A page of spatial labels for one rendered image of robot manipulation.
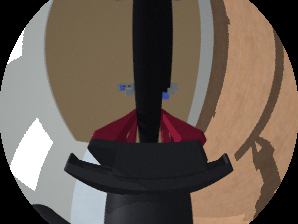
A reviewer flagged black bar with blue ends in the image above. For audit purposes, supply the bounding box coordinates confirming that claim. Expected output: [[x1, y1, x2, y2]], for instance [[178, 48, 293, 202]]
[[162, 0, 173, 100]]

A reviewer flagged black bar with green ends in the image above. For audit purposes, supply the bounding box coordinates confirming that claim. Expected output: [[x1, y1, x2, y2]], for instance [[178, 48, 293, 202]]
[[132, 0, 165, 143]]

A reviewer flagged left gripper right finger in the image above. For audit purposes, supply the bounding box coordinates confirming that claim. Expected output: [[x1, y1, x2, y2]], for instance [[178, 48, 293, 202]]
[[160, 108, 207, 146]]

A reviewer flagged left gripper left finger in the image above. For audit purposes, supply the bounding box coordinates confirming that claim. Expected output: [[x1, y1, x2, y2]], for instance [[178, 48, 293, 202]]
[[91, 109, 138, 143]]

